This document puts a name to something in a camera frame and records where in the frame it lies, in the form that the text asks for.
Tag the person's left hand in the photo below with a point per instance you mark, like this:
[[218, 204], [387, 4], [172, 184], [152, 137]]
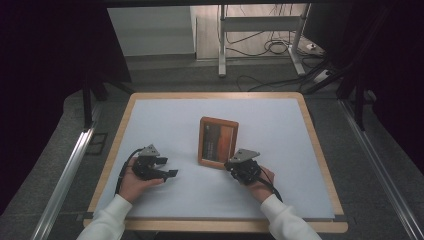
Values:
[[133, 186]]

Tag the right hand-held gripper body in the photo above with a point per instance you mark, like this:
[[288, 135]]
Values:
[[245, 168]]

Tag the person's right hand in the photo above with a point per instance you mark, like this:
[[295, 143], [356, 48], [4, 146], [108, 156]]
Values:
[[261, 188]]

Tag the black metal stand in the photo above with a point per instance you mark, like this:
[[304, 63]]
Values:
[[87, 103]]

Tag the black curtain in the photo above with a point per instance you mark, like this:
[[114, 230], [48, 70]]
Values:
[[46, 66], [393, 66]]

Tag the white metal desk frame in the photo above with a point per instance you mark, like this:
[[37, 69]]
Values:
[[222, 40]]

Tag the white cabinet panel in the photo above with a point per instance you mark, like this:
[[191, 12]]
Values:
[[150, 30]]

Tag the silver aluminium rail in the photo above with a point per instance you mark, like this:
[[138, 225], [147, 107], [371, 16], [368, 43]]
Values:
[[383, 166], [63, 186]]

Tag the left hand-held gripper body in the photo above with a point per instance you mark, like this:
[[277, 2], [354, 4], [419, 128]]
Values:
[[145, 165]]

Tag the black floor grate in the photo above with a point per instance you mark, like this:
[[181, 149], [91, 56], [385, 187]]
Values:
[[96, 143]]

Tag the white power strip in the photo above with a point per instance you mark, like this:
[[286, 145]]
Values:
[[315, 47]]

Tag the wooden picture frame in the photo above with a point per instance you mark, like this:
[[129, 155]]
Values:
[[218, 143]]

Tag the white table mat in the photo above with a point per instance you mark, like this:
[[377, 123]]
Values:
[[186, 200]]

